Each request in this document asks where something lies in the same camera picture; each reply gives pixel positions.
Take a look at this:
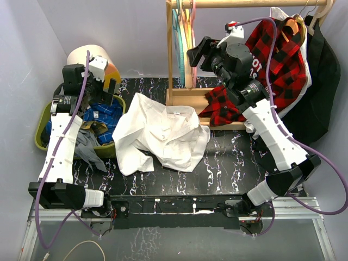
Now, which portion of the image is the blue garment in basket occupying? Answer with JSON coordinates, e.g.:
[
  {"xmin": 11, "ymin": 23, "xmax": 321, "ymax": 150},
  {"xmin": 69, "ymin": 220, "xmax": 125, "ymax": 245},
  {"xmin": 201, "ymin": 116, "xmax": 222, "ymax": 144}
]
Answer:
[{"xmin": 45, "ymin": 99, "xmax": 123, "ymax": 145}]

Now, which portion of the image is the orange wooden hanger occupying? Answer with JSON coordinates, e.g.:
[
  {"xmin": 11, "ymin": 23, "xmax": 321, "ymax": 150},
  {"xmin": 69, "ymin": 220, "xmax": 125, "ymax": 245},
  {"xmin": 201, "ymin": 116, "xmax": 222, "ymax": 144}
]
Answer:
[{"xmin": 283, "ymin": 16, "xmax": 307, "ymax": 55}]

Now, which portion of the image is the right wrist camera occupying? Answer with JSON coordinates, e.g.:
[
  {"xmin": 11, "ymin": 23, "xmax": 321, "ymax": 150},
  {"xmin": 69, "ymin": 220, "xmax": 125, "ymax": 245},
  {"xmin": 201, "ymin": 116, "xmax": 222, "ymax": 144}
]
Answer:
[{"xmin": 217, "ymin": 21, "xmax": 244, "ymax": 48}]

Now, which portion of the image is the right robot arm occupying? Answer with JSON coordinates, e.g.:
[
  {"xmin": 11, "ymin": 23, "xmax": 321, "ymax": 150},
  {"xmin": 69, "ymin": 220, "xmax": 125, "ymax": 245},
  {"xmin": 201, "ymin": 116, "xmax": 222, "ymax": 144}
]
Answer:
[{"xmin": 187, "ymin": 36, "xmax": 321, "ymax": 216}]

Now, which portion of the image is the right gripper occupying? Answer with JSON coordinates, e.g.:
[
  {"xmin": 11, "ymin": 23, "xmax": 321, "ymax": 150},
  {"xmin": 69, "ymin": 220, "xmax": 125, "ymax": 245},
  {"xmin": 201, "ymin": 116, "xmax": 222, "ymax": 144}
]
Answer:
[{"xmin": 187, "ymin": 38, "xmax": 233, "ymax": 89}]

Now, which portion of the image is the black garment on rack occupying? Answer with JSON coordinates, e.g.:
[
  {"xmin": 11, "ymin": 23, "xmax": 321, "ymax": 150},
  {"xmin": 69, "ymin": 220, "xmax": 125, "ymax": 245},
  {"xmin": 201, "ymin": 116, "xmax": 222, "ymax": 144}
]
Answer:
[{"xmin": 281, "ymin": 24, "xmax": 341, "ymax": 145}]

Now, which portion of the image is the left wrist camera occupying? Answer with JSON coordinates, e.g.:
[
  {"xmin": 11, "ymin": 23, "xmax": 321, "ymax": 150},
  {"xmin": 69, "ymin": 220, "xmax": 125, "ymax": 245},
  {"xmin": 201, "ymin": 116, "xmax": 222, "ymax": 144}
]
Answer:
[{"xmin": 89, "ymin": 56, "xmax": 108, "ymax": 82}]

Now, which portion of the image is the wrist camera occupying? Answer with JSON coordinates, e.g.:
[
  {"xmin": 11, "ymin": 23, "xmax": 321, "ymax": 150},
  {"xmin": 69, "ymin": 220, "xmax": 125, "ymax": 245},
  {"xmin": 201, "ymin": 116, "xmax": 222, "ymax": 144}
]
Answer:
[
  {"xmin": 89, "ymin": 56, "xmax": 108, "ymax": 82},
  {"xmin": 217, "ymin": 21, "xmax": 244, "ymax": 48}
]

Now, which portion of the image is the cream wooden hanger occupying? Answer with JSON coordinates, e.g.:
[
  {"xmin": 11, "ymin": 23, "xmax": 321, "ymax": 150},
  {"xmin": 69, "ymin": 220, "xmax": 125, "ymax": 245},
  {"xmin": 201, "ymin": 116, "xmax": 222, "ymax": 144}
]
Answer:
[{"xmin": 307, "ymin": 0, "xmax": 335, "ymax": 36}]

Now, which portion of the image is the wooden clothes rack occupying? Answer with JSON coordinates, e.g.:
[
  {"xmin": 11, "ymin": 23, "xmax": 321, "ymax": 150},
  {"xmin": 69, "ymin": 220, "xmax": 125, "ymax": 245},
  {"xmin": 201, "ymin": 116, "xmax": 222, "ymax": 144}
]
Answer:
[{"xmin": 166, "ymin": 0, "xmax": 326, "ymax": 113}]

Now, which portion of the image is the yellow hanger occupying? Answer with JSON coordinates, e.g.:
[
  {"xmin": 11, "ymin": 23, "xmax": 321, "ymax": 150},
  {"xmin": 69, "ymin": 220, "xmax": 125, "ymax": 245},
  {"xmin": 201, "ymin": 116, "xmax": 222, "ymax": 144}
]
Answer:
[{"xmin": 179, "ymin": 5, "xmax": 193, "ymax": 89}]

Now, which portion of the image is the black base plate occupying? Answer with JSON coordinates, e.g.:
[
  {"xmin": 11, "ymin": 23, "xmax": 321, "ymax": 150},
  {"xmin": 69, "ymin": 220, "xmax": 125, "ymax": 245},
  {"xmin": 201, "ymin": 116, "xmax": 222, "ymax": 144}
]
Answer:
[{"xmin": 110, "ymin": 194, "xmax": 275, "ymax": 229}]

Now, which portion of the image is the olive green laundry basket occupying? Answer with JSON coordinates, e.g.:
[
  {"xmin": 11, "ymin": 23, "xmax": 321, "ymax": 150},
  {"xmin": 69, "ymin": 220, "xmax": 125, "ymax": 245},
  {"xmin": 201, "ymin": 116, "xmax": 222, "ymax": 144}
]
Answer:
[{"xmin": 34, "ymin": 95, "xmax": 126, "ymax": 158}]

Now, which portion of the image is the grey garment in basket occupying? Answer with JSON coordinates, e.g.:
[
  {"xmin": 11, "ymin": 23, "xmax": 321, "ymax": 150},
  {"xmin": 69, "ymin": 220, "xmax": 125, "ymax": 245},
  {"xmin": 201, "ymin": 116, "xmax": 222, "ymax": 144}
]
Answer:
[{"xmin": 74, "ymin": 129, "xmax": 107, "ymax": 172}]

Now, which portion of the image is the white shirt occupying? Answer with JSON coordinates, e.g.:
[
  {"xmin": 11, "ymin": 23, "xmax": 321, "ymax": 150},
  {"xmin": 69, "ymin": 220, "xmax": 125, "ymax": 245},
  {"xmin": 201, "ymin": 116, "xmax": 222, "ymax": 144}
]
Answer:
[{"xmin": 112, "ymin": 93, "xmax": 210, "ymax": 176}]

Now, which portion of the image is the red plaid shirt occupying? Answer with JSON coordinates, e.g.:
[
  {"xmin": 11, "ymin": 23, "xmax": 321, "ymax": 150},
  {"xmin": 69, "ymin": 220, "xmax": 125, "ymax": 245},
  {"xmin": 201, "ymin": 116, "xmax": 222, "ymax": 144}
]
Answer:
[{"xmin": 199, "ymin": 17, "xmax": 307, "ymax": 127}]

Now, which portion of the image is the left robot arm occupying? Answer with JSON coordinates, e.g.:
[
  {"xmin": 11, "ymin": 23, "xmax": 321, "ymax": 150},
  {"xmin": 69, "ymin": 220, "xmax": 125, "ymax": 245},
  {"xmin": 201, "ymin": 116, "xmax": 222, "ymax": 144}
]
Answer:
[{"xmin": 28, "ymin": 62, "xmax": 113, "ymax": 217}]

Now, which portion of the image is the round pastel drawer cabinet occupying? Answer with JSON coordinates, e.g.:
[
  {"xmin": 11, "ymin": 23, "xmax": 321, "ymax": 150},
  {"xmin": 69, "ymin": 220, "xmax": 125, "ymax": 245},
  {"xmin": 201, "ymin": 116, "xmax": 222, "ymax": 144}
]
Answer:
[{"xmin": 67, "ymin": 45, "xmax": 121, "ymax": 95}]

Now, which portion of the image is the beige cable on floor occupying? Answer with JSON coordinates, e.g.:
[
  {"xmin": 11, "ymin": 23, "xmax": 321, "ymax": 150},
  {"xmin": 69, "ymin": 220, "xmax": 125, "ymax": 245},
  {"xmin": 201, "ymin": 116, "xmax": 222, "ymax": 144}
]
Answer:
[{"xmin": 42, "ymin": 240, "xmax": 106, "ymax": 261}]

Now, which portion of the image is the pink hanger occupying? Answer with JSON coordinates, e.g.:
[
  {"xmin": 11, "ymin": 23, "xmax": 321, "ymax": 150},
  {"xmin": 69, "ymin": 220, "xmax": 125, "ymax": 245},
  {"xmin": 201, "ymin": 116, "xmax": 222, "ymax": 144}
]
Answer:
[{"xmin": 191, "ymin": 0, "xmax": 197, "ymax": 88}]

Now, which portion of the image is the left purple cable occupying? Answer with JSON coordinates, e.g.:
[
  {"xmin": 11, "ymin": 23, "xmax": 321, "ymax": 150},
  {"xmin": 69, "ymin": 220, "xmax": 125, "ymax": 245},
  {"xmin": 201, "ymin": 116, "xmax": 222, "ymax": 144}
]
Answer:
[{"xmin": 34, "ymin": 50, "xmax": 103, "ymax": 250}]

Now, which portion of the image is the aluminium frame rail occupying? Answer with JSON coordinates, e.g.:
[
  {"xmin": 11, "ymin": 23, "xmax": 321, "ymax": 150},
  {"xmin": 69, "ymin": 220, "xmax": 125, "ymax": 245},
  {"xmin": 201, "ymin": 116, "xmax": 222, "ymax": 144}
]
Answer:
[{"xmin": 20, "ymin": 189, "xmax": 335, "ymax": 260}]

